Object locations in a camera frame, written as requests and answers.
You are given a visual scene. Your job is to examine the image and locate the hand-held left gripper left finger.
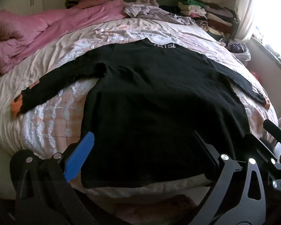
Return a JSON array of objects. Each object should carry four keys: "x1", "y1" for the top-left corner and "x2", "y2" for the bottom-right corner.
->
[{"x1": 10, "y1": 131, "x2": 95, "y2": 225}]

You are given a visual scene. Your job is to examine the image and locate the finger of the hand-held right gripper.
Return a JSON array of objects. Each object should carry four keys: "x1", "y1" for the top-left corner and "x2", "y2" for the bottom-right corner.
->
[
  {"x1": 263, "y1": 119, "x2": 281, "y2": 146},
  {"x1": 245, "y1": 133, "x2": 281, "y2": 193}
]

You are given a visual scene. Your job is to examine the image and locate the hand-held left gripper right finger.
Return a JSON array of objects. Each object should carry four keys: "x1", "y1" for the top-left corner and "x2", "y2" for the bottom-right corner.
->
[{"x1": 193, "y1": 131, "x2": 268, "y2": 225}]

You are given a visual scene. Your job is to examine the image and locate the black long-sleeve shirt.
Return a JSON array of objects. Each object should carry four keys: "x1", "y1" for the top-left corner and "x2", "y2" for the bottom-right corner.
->
[{"x1": 11, "y1": 37, "x2": 271, "y2": 189}]

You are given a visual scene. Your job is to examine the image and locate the stack of folded clothes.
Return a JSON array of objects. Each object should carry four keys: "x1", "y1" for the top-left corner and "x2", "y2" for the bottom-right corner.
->
[{"x1": 178, "y1": 0, "x2": 239, "y2": 40}]

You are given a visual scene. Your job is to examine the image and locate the lavender crumpled clothes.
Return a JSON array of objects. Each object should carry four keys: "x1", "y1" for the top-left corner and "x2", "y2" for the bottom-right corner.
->
[{"x1": 123, "y1": 0, "x2": 197, "y2": 26}]

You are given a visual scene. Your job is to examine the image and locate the bed with pink white bedspread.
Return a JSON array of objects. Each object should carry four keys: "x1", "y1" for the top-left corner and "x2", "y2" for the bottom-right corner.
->
[{"x1": 0, "y1": 16, "x2": 281, "y2": 201}]

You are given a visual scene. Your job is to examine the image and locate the plastic bag with purple cloth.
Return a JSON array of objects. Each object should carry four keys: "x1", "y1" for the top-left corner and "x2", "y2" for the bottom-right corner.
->
[{"x1": 225, "y1": 40, "x2": 251, "y2": 62}]

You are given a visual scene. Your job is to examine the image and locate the window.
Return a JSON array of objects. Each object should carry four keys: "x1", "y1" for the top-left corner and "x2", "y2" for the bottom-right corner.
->
[{"x1": 255, "y1": 0, "x2": 281, "y2": 60}]

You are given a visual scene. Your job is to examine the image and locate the white curtain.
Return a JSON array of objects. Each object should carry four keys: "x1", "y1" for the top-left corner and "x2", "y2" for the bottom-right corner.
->
[{"x1": 234, "y1": 0, "x2": 281, "y2": 43}]

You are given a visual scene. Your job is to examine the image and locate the pink duvet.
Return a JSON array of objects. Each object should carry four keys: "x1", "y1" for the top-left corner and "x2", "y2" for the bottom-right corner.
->
[{"x1": 0, "y1": 0, "x2": 132, "y2": 74}]

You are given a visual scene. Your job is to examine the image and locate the dark striped cloth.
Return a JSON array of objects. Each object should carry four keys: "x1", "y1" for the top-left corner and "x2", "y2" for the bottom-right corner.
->
[{"x1": 66, "y1": 0, "x2": 87, "y2": 8}]

